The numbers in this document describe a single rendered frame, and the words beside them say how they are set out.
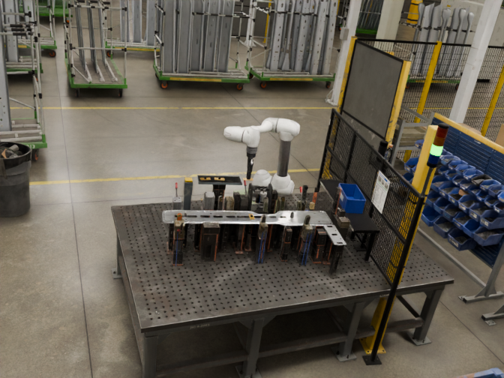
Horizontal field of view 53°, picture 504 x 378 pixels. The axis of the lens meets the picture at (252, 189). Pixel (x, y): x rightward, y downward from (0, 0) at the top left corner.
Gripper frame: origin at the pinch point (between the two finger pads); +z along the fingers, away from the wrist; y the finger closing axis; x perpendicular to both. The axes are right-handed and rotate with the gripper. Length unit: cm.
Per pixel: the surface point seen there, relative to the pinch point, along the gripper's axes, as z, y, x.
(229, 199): 19.5, 7.3, -15.5
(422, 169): -42, 71, 107
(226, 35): 23, -716, 86
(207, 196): 16.4, 8.3, -33.6
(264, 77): 102, -699, 175
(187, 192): 22, -10, -48
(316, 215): 28, 18, 57
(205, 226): 25, 40, -38
